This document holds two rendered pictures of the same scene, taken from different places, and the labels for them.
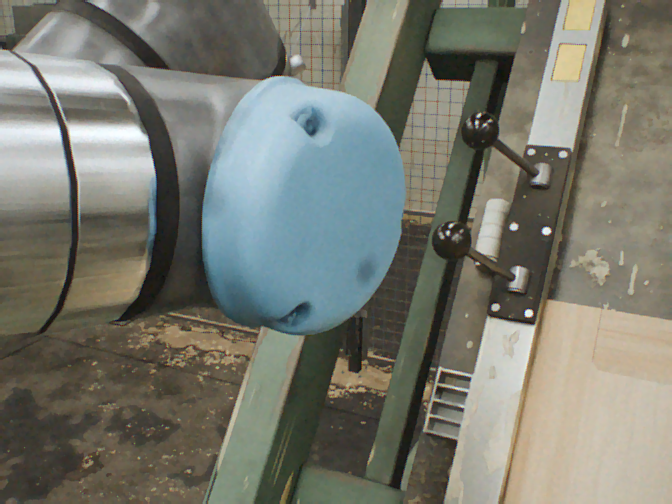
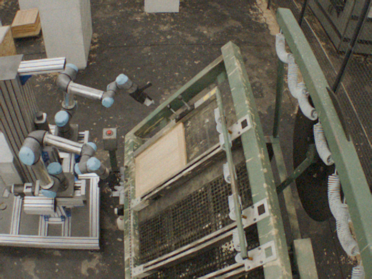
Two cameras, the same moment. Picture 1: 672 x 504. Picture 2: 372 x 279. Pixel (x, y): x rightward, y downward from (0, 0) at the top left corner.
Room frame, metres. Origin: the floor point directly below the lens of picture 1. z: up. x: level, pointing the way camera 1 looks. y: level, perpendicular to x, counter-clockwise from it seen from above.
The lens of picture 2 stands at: (-0.37, -1.80, 3.48)
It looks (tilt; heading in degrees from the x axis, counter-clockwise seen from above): 51 degrees down; 55
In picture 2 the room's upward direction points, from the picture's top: 6 degrees clockwise
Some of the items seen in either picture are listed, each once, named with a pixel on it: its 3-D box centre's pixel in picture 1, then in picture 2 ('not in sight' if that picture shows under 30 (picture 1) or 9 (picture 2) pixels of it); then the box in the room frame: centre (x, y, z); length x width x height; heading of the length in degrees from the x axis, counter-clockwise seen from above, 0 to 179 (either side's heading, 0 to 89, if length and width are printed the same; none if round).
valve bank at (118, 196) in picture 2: not in sight; (118, 191); (0.14, -0.17, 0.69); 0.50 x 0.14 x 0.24; 63
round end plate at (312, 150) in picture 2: not in sight; (314, 153); (0.99, -1.15, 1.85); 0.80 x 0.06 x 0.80; 63
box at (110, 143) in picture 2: not in sight; (110, 139); (0.27, 0.25, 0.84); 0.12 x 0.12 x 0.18; 63
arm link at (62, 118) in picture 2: not in sight; (62, 120); (-0.10, 0.34, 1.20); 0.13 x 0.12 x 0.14; 47
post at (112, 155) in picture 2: not in sight; (114, 169); (0.27, 0.25, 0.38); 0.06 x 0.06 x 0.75; 63
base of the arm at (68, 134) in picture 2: not in sight; (64, 130); (-0.10, 0.34, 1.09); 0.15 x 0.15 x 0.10
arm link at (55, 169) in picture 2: not in sight; (55, 172); (-0.32, -0.12, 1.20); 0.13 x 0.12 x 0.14; 51
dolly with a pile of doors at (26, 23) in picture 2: not in sight; (28, 24); (0.09, 3.79, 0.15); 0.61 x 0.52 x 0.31; 65
